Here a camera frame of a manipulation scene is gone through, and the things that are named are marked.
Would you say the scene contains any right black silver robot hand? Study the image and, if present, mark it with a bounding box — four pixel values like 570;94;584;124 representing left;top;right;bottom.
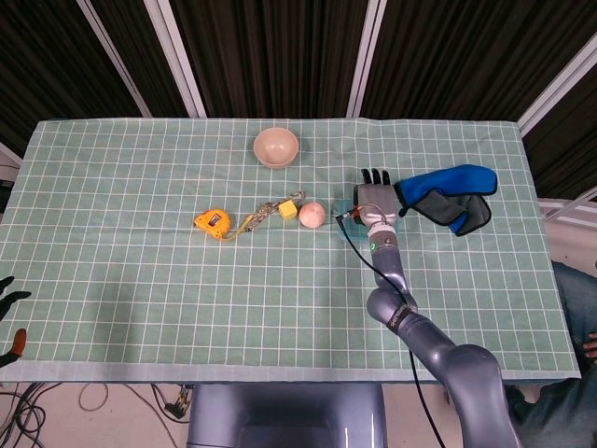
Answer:
352;167;401;228

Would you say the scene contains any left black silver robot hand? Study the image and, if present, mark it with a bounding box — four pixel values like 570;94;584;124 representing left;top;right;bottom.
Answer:
0;274;33;370

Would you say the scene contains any blue transparent container lid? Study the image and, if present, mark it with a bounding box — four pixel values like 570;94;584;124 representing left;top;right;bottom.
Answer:
334;198;405;245

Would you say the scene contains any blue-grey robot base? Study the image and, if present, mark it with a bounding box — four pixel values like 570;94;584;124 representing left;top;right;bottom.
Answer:
186;383;388;448

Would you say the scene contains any pink peach ball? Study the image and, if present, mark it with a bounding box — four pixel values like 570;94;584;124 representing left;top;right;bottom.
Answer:
298;201;326;230

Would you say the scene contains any blue grey cloth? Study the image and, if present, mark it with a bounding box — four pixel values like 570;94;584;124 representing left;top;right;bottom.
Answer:
394;163;499;238

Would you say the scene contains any beige bowl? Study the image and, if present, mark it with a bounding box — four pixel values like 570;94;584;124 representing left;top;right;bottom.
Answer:
253;127;300;170

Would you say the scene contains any green checked tablecloth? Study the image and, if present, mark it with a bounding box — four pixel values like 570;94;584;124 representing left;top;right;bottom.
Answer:
0;119;582;384

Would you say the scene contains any orange tape measure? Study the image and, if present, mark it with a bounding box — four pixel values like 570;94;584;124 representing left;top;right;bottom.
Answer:
193;209;248;245

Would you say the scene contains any dark pleated curtain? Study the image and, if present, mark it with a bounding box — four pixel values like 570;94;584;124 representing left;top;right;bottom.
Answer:
0;0;597;197

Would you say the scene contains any black power plug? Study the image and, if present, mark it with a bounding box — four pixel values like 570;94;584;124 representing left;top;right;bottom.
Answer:
165;385;194;417

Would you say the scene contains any black robot hand cable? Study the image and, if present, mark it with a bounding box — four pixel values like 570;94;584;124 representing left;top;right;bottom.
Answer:
335;212;447;448

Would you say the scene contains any braided rope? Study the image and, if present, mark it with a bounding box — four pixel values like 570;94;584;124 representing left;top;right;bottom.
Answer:
242;189;307;233

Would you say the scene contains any black floor cable bundle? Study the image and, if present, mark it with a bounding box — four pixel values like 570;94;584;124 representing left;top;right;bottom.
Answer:
0;382;49;448

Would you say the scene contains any white metal frame post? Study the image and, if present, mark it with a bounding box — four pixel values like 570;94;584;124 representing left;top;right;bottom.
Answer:
517;32;597;136
143;0;208;119
345;0;388;119
76;0;153;119

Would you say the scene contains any white metal frame rail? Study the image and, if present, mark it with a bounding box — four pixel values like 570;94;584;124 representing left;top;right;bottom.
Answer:
535;186;597;223

